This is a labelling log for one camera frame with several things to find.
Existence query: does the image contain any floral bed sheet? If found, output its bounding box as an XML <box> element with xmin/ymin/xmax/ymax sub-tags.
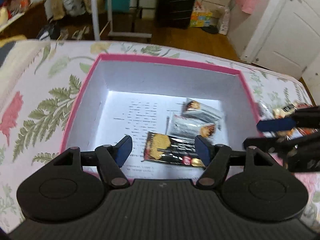
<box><xmin>0</xmin><ymin>40</ymin><xmax>320</xmax><ymax>233</ymax></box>

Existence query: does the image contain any white door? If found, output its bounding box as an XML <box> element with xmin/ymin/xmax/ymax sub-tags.
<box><xmin>246</xmin><ymin>0</ymin><xmax>320</xmax><ymax>78</ymax></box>

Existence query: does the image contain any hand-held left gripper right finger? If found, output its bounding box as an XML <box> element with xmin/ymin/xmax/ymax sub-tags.
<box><xmin>194</xmin><ymin>135</ymin><xmax>275</xmax><ymax>189</ymax></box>

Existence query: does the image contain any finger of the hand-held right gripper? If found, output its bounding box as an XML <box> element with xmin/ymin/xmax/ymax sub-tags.
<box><xmin>243</xmin><ymin>130</ymin><xmax>320</xmax><ymax>155</ymax></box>
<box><xmin>257</xmin><ymin>106</ymin><xmax>320</xmax><ymax>133</ymax></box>

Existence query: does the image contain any wooden nightstand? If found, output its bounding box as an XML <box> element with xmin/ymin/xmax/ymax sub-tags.
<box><xmin>0</xmin><ymin>0</ymin><xmax>48</xmax><ymax>40</ymax></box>

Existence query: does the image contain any brown paper bag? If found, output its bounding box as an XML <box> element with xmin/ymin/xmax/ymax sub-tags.
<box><xmin>51</xmin><ymin>0</ymin><xmax>73</xmax><ymax>20</ymax></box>

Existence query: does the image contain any beige blanket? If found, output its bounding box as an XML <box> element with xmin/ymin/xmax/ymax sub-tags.
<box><xmin>0</xmin><ymin>40</ymin><xmax>48</xmax><ymax>108</ymax></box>

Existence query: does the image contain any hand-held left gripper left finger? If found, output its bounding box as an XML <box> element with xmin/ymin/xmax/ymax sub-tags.
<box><xmin>53</xmin><ymin>135</ymin><xmax>133</xmax><ymax>188</ymax></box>

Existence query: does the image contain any dark floor bag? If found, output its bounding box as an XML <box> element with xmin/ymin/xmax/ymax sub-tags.
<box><xmin>37</xmin><ymin>22</ymin><xmax>61</xmax><ymax>40</ymax></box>

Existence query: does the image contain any pink cardboard box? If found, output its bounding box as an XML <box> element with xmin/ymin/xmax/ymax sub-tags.
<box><xmin>60</xmin><ymin>53</ymin><xmax>263</xmax><ymax>180</ymax></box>

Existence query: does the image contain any pile of nightstand clutter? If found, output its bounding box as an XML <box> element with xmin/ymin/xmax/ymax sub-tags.
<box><xmin>0</xmin><ymin>0</ymin><xmax>32</xmax><ymax>26</ymax></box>

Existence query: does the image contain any black slipper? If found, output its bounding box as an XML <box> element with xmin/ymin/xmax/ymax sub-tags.
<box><xmin>201</xmin><ymin>25</ymin><xmax>220</xmax><ymax>34</ymax></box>

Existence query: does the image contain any white rolling table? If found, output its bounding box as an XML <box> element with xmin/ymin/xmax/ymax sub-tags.
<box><xmin>91</xmin><ymin>0</ymin><xmax>153</xmax><ymax>42</ymax></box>

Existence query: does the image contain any colourful cardboard box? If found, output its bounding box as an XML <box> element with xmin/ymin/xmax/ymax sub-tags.
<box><xmin>189</xmin><ymin>4</ymin><xmax>213</xmax><ymax>28</ymax></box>

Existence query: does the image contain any grey plastic bag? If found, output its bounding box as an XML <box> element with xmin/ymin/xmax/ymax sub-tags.
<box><xmin>62</xmin><ymin>0</ymin><xmax>87</xmax><ymax>17</ymax></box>

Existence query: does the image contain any white plastic bag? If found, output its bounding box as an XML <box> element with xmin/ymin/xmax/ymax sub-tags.
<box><xmin>218</xmin><ymin>7</ymin><xmax>231</xmax><ymax>35</ymax></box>

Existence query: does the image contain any black cracker snack packet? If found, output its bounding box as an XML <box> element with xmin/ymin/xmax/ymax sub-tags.
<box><xmin>144</xmin><ymin>131</ymin><xmax>208</xmax><ymax>168</ymax></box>

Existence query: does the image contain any black suitcase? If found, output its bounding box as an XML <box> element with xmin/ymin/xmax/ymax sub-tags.
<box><xmin>156</xmin><ymin>0</ymin><xmax>199</xmax><ymax>29</ymax></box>

